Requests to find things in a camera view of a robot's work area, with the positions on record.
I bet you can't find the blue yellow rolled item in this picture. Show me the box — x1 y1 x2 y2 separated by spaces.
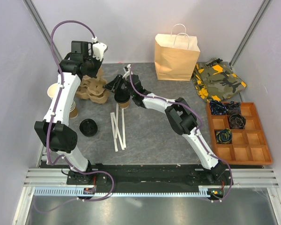
215 128 232 144

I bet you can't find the orange wooden compartment tray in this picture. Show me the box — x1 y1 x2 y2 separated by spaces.
206 102 273 165

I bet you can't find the white wrapped straw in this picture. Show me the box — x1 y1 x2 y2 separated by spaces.
112 113 125 150
121 108 126 149
114 104 119 131
111 112 118 152

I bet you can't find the stack of paper cups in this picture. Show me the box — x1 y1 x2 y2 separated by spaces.
47 83 79 119

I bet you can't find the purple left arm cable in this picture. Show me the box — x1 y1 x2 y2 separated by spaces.
33 20 114 213

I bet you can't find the black rolled item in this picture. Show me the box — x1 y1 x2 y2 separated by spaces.
225 101 241 115

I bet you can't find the brown paper coffee cup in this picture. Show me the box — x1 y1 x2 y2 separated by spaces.
118 100 130 109

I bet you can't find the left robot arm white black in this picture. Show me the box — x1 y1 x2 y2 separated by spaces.
34 38 108 184

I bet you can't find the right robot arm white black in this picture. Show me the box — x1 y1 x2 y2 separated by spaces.
104 75 225 185

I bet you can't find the grey slotted cable duct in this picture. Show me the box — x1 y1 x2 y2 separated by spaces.
34 187 211 197

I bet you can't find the brown paper bag with handles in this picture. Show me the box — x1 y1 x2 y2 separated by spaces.
155 23 200 81

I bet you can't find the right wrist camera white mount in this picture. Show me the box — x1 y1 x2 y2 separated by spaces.
123 64 132 80

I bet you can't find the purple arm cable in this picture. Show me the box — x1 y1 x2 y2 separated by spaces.
129 64 234 203
33 20 114 213

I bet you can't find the black plastic cup lid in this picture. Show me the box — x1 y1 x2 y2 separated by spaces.
114 93 130 104

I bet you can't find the single brown pulp cup carrier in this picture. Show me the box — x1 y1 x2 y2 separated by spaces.
80 68 107 96

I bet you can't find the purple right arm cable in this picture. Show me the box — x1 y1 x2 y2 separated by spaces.
129 64 234 203

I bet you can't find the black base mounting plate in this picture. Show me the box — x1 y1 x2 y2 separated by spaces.
67 164 233 193

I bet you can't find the camouflage folded cloth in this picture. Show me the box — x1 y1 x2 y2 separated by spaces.
191 58 247 103

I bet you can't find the dark blue striped rolled item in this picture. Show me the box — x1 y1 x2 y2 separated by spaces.
209 100 227 115

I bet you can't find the dark floral rolled item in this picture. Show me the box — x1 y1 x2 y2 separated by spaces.
229 113 246 129

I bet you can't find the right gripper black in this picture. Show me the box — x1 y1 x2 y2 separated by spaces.
102 75 134 98

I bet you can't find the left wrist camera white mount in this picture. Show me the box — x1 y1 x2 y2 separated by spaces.
91 37 108 62

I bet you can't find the stack of black lids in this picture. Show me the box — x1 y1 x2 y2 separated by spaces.
79 119 98 137

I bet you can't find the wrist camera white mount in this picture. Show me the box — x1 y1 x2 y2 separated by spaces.
91 37 108 62
123 64 132 80

